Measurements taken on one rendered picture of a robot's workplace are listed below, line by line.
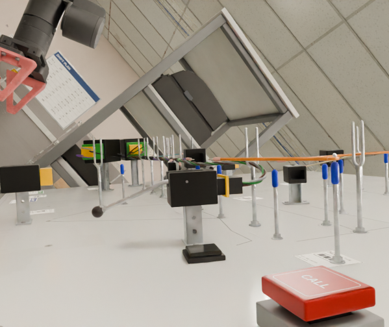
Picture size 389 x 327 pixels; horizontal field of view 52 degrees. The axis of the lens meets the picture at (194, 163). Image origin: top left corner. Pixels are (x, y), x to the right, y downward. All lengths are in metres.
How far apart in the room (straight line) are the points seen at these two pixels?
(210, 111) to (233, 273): 1.23
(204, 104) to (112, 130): 6.56
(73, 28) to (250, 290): 0.54
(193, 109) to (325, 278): 1.32
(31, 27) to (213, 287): 0.54
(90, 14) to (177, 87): 0.84
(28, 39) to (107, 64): 7.68
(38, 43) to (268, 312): 0.59
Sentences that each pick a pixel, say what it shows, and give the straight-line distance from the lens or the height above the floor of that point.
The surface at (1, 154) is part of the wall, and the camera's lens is 8.18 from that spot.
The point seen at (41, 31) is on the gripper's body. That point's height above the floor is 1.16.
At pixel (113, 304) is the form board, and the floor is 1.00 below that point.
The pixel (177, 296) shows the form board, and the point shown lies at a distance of 0.35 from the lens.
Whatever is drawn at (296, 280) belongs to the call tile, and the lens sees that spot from 0.27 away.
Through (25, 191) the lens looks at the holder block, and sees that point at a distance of 0.73.
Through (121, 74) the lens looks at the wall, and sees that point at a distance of 8.36.
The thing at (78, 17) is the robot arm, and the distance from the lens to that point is 0.75.
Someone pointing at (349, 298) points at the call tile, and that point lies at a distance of 0.26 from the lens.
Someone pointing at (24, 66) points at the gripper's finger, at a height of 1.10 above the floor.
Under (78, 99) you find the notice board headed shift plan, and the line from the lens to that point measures 8.18.
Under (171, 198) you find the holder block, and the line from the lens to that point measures 0.47.
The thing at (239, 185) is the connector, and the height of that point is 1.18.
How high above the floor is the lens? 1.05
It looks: 14 degrees up
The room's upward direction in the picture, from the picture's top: 48 degrees clockwise
